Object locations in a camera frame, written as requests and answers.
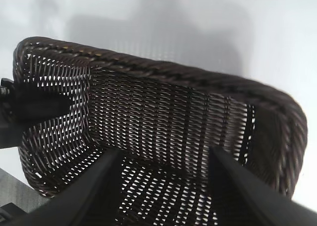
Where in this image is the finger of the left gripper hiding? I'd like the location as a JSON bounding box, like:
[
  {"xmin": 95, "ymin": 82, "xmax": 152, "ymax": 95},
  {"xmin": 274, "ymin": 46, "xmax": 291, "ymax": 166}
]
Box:
[
  {"xmin": 13, "ymin": 87, "xmax": 74, "ymax": 124},
  {"xmin": 0, "ymin": 122, "xmax": 31, "ymax": 150}
]

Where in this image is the dark brown woven basket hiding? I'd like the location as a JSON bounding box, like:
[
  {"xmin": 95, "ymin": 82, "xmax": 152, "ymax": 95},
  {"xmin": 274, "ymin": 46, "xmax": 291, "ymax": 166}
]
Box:
[{"xmin": 12, "ymin": 36, "xmax": 309, "ymax": 226}]

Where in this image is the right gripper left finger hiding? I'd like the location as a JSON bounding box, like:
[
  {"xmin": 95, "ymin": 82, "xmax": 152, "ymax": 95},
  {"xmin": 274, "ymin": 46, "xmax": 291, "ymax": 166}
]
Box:
[{"xmin": 22, "ymin": 150, "xmax": 123, "ymax": 226}]

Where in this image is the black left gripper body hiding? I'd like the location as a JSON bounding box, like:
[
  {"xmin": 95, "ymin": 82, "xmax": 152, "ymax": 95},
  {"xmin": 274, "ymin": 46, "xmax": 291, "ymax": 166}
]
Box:
[{"xmin": 0, "ymin": 78, "xmax": 16, "ymax": 124}]

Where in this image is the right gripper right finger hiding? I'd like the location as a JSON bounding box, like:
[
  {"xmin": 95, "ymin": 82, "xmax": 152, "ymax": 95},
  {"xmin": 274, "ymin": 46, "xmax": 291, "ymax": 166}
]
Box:
[{"xmin": 210, "ymin": 146, "xmax": 317, "ymax": 226}]

